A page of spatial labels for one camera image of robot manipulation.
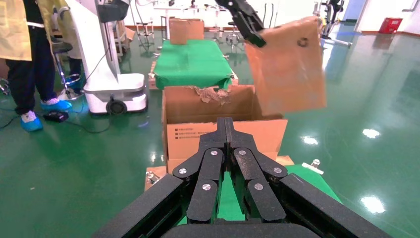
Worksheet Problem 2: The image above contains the person in dark trousers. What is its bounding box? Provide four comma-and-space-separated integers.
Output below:
0, 0, 73, 133

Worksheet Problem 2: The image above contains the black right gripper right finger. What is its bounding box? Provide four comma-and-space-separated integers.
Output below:
226, 118, 391, 238

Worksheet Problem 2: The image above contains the red box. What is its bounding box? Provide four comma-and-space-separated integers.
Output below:
379, 17, 403, 35

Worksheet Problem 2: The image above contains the seated person in yellow apron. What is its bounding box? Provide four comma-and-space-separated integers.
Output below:
36, 0, 83, 96

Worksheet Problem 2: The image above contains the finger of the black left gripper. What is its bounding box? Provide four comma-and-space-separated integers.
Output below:
214, 0, 267, 48

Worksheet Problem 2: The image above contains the large open cardboard carton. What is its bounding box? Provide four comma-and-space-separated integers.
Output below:
161, 84, 289, 175

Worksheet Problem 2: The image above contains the black floor cable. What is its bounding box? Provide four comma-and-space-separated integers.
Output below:
0, 108, 112, 135

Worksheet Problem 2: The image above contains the small brown cardboard box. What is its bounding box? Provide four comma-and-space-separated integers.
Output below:
244, 15, 327, 116

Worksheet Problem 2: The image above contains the plain green tablecloth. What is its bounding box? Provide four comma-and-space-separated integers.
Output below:
153, 39, 234, 90

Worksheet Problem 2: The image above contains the black tripod stand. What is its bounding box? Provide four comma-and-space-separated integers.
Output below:
262, 3, 277, 29

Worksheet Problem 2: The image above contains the green tablecloth with yellow marks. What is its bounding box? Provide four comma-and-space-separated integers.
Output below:
177, 164, 343, 227

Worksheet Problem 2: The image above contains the flattened brown cardboard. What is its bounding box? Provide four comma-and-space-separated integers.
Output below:
114, 20, 135, 55

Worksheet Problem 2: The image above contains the cardboard box without print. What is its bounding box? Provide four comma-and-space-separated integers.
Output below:
169, 18, 205, 45

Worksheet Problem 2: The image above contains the black round stool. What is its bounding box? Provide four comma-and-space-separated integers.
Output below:
226, 21, 242, 45

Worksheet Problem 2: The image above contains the metal frame chair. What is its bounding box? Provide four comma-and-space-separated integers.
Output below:
135, 21, 156, 50

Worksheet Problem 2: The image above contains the white equipment stand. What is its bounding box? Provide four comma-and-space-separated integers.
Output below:
313, 0, 353, 48

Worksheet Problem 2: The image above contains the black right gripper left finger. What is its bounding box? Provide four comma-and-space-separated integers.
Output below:
93, 118, 227, 238

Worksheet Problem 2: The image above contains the white wheeled robot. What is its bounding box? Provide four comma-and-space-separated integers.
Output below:
64, 0, 148, 116

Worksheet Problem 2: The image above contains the black chrome stool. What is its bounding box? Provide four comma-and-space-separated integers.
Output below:
51, 41, 83, 101

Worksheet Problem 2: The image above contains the black floor pedal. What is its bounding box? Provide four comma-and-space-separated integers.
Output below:
43, 111, 69, 124

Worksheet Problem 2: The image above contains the silver metal table clip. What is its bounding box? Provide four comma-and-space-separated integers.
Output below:
301, 159, 325, 176
145, 170, 162, 184

